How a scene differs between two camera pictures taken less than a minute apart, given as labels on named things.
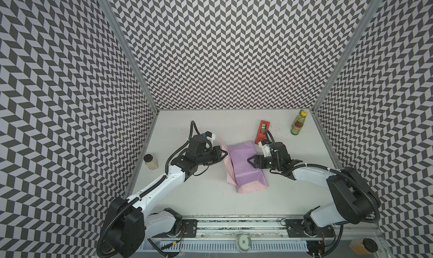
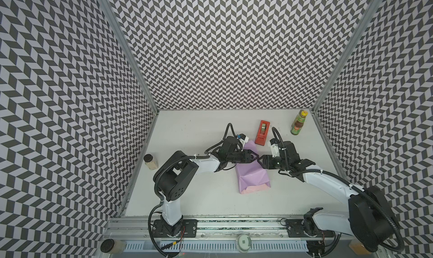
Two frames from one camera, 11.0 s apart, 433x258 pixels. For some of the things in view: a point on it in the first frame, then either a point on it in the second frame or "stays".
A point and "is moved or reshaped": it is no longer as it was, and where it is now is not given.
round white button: [244, 243] stays
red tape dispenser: [264, 125] stays
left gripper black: [217, 150] to [248, 156]
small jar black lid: [151, 163] stays
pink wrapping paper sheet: [240, 172] is moved or reshaped
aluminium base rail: [268, 227] stays
